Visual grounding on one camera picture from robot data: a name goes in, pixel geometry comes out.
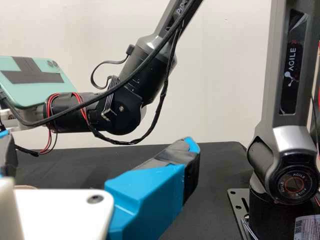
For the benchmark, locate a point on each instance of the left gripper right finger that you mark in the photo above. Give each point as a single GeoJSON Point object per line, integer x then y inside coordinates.
{"type": "Point", "coordinates": [150, 195]}

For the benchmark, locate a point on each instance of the right wrist camera phone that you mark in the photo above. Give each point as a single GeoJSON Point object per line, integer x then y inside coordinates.
{"type": "Point", "coordinates": [30, 82]}

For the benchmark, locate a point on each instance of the black mounting plate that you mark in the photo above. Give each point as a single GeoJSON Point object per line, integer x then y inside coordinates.
{"type": "Point", "coordinates": [237, 202]}

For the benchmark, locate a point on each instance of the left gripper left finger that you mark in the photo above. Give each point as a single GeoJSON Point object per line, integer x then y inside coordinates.
{"type": "Point", "coordinates": [7, 155]}

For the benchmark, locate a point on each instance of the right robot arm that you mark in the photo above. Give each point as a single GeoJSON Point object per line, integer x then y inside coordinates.
{"type": "Point", "coordinates": [130, 105]}

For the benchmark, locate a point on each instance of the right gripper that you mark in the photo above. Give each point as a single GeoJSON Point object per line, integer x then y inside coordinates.
{"type": "Point", "coordinates": [31, 116]}

